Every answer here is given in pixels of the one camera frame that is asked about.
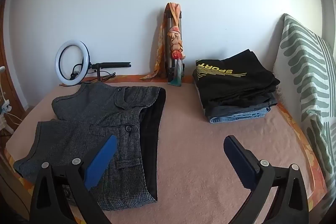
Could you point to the green striped white pillow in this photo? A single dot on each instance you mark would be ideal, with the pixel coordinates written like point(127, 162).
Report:
point(304, 69)

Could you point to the grey tweed pants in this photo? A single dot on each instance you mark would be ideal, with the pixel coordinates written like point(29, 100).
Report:
point(92, 113)

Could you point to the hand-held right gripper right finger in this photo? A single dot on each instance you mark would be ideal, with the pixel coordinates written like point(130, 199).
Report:
point(240, 161)

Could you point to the dark grey folded pants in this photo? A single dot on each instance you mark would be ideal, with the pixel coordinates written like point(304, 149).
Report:
point(236, 107)

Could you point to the beige blanket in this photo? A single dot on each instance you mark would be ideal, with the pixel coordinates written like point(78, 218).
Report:
point(197, 161)

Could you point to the folded tripod with orange scarf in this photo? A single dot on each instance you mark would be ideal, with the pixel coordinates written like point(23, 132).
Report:
point(176, 40)

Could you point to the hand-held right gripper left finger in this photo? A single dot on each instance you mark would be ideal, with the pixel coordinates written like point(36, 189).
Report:
point(101, 161)

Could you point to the folded silver tripod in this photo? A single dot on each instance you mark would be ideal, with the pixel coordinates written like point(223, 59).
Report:
point(168, 56)

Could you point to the blue jeans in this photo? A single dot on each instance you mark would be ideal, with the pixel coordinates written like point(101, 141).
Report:
point(236, 117)

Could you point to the black mini tripod stand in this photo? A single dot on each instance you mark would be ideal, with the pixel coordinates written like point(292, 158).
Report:
point(113, 64)

